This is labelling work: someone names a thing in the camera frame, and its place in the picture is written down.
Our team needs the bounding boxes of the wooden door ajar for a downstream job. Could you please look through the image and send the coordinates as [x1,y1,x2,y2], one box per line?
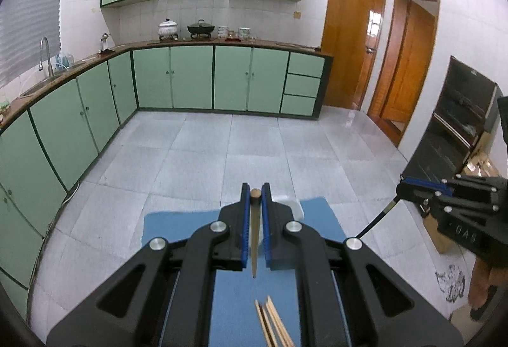
[367,0,441,147]

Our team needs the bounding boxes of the patterned rag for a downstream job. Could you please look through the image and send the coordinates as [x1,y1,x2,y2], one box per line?
[434,262,467,302]

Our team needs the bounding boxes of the steel sink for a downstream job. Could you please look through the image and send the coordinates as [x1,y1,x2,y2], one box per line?
[20,69,86,97]

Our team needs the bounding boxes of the person's right forearm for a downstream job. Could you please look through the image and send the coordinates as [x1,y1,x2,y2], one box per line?
[468,257,498,322]

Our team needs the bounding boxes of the white utensil holder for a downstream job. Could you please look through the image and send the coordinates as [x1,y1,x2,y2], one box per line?
[274,194,305,221]

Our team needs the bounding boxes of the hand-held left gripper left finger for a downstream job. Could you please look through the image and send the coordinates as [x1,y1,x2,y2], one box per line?
[47,182,255,347]

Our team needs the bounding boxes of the chrome faucet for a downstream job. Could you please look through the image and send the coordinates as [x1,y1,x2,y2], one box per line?
[39,37,54,77]

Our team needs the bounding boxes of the black wok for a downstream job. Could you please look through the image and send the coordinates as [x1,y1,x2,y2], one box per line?
[187,19,215,36]

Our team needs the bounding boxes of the green base cabinets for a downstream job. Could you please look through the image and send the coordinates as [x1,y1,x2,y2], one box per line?
[0,39,334,324]

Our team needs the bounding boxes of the white cooking pot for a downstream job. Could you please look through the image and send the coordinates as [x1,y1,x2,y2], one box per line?
[158,18,178,38]

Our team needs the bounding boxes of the wooden chopstick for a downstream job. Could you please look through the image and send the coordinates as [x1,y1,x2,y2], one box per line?
[267,295,296,347]
[250,188,261,278]
[260,301,285,347]
[254,300,274,347]

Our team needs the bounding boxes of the cardboard box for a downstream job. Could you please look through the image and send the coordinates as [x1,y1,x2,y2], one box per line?
[423,130,503,254]

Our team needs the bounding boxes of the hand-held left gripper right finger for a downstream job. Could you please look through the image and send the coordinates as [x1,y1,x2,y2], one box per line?
[261,182,464,347]

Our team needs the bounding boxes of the grey window blinds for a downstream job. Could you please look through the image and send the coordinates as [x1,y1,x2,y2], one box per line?
[0,0,74,89]

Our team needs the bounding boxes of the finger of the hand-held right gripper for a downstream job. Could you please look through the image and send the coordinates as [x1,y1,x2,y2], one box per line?
[396,184,501,218]
[398,174,501,199]

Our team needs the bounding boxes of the closed wooden door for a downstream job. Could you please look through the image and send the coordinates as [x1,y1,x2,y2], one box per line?
[321,0,387,109]

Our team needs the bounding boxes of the black glass-front cabinet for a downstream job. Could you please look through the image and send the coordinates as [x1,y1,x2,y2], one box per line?
[401,55,503,208]

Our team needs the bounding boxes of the blue table cloth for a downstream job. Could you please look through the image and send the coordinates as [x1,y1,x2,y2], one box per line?
[142,197,352,347]

